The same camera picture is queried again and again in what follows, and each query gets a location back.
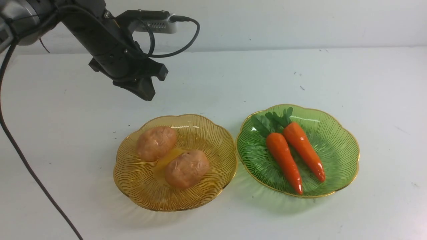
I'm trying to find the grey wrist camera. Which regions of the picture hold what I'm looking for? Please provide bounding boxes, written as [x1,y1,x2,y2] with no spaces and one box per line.
[135,15,178,34]

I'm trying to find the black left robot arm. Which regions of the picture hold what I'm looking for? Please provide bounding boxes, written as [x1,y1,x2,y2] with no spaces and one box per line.
[1,0,169,101]

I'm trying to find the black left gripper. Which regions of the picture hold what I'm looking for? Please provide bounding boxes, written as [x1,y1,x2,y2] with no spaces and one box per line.
[62,0,169,101]

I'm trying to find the toy carrot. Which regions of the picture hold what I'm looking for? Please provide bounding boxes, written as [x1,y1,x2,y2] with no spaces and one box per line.
[265,107,326,183]
[250,114,303,195]

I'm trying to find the green ribbed plastic plate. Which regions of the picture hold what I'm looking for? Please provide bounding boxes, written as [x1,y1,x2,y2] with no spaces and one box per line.
[236,104,360,198]

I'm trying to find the toy potato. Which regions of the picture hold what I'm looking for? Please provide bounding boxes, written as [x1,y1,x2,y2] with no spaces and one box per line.
[164,150,209,189]
[136,126,177,161]

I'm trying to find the yellow ribbed plastic plate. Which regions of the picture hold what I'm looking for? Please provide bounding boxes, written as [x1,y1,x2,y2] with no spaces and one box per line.
[113,114,238,212]

